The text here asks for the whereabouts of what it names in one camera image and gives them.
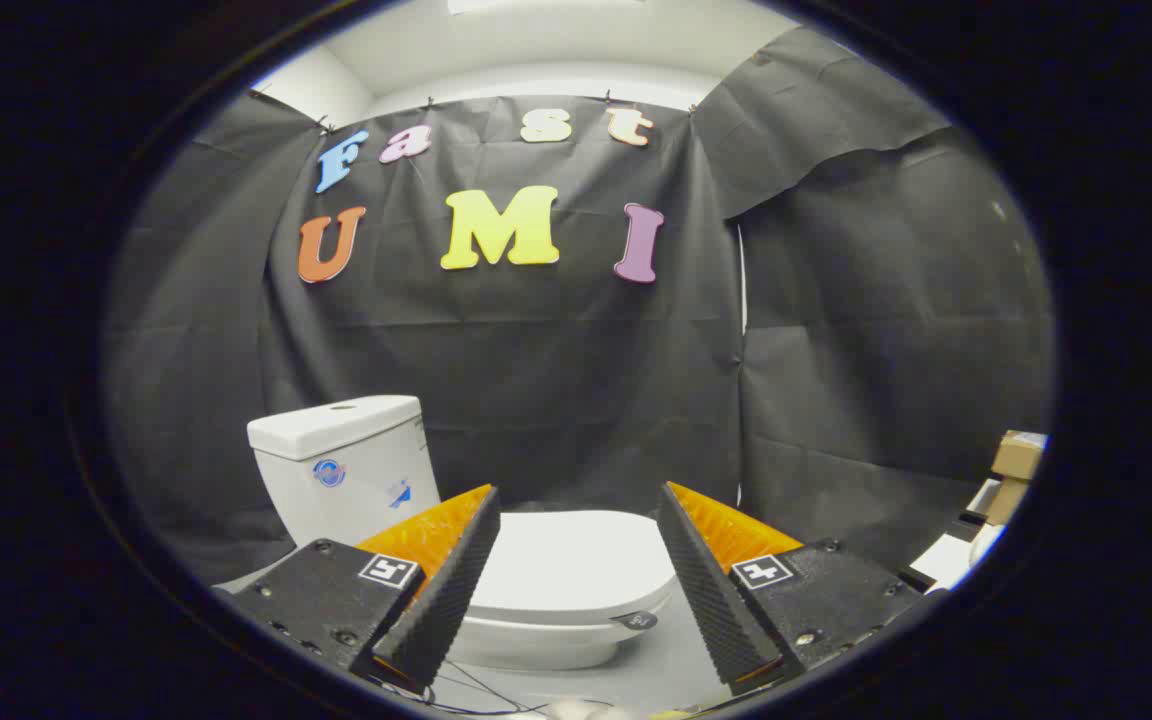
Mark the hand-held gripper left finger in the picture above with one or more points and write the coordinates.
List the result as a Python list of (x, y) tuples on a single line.
[(446, 590)]

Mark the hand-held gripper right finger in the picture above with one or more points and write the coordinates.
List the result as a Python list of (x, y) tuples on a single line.
[(706, 590)]

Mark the white toilet lid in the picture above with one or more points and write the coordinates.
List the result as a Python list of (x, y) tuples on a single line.
[(576, 560)]

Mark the white flat board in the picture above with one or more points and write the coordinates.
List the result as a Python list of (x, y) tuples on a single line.
[(946, 560)]

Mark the black backdrop cloth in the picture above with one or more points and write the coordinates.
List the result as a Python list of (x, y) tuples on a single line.
[(576, 380)]

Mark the brown cardboard box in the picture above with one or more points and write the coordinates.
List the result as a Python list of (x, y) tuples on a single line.
[(1016, 460)]

